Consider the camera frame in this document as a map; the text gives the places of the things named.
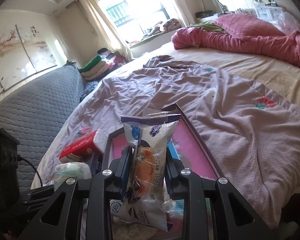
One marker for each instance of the bedding on window seat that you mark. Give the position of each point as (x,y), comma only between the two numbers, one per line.
(170,24)

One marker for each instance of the green cloth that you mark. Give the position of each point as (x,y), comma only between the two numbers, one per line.
(205,26)

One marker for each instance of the stack of folded clothes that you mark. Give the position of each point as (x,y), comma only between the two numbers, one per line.
(95,67)

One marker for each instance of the white purple snack packet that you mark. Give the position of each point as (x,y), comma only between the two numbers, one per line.
(145,140)

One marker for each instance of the red tissue box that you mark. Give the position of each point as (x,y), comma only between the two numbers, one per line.
(80,147)

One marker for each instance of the pink quilted pillow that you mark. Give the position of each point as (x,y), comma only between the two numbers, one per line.
(245,25)

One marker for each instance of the white cabinet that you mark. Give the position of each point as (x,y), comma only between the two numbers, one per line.
(267,12)

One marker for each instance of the grey quilted sofa back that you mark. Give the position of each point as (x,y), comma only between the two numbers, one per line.
(40,110)

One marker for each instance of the pink quilt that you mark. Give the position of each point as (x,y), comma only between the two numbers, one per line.
(202,40)

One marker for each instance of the bed with cream sheet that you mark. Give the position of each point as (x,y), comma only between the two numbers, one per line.
(252,65)

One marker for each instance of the dark blue patterned pillow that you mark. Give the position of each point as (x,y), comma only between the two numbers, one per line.
(88,90)

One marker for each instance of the dark cloth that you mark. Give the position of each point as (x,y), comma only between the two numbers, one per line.
(298,212)

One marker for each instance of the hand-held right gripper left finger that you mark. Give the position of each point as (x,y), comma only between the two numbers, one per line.
(123,180)

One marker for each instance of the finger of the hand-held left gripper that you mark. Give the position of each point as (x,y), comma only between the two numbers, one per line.
(37,196)

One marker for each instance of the wall painting panels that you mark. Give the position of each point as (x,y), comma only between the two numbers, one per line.
(20,50)

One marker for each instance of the window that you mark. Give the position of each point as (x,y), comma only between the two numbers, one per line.
(130,7)

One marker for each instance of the white framed mirror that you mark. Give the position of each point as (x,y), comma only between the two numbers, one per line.
(211,3)

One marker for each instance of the clear plastic bag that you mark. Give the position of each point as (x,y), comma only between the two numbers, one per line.
(288,22)

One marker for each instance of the black patterned case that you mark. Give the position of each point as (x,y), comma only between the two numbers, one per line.
(207,13)

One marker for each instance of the green patterned tissue pack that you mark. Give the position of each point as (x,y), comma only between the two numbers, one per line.
(72,171)

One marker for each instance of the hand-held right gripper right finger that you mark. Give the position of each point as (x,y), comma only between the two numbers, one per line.
(168,177)

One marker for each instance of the cream curtain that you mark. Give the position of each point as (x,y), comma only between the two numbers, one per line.
(102,25)
(180,2)

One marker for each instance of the purple blanket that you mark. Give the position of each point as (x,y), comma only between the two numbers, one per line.
(227,130)

